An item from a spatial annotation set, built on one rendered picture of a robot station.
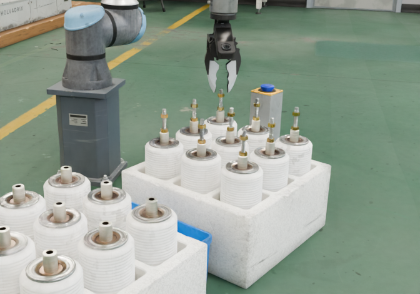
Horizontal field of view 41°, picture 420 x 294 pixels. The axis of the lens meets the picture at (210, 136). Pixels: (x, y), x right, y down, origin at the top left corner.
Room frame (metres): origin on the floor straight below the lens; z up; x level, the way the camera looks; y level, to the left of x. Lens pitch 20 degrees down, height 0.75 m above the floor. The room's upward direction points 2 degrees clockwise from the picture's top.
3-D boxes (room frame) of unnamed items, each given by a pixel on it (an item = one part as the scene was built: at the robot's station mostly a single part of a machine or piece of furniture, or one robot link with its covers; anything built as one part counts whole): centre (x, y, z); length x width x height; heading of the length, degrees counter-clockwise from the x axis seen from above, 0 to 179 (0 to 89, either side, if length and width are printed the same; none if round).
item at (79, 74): (1.70, 0.38, 0.35); 0.15 x 0.15 x 0.10
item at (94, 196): (1.02, 0.20, 0.25); 0.08 x 0.08 x 0.01
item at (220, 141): (1.35, -0.05, 0.25); 0.08 x 0.08 x 0.01
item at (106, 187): (1.02, 0.20, 0.26); 0.02 x 0.02 x 0.03
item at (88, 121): (1.70, 0.38, 0.15); 0.19 x 0.19 x 0.30; 80
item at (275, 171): (1.28, -0.15, 0.16); 0.10 x 0.10 x 0.18
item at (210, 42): (1.54, -0.02, 0.49); 0.09 x 0.08 x 0.12; 8
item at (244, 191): (1.18, -0.08, 0.16); 0.10 x 0.10 x 0.18
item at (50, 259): (0.76, 0.24, 0.26); 0.02 x 0.02 x 0.03
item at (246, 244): (1.35, -0.05, 0.09); 0.39 x 0.39 x 0.18; 53
